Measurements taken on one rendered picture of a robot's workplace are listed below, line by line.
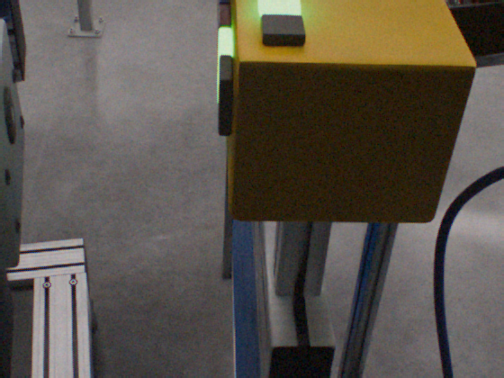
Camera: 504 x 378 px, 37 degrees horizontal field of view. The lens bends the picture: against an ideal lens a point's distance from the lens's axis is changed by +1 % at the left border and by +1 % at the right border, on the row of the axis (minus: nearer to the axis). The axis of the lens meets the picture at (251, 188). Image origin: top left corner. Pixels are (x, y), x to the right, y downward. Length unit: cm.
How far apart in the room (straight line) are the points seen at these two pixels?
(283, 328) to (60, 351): 84
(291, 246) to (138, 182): 148
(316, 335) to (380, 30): 21
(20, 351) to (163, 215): 63
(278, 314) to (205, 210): 137
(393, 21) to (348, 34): 3
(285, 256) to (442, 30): 19
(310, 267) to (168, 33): 213
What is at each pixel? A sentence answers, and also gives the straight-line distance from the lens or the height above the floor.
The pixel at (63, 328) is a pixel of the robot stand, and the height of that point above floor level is 23.
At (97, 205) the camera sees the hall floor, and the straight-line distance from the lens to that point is 187.
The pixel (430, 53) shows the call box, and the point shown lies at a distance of 32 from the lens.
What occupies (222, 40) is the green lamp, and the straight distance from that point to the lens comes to 35.
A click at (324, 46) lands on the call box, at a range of 32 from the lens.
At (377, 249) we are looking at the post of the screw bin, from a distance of 105.
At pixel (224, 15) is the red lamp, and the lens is 37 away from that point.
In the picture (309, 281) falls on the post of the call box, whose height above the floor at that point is 87.
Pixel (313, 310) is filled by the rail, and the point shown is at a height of 86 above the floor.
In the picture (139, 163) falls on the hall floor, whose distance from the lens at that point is 199.
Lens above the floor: 123
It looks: 40 degrees down
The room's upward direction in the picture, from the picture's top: 4 degrees clockwise
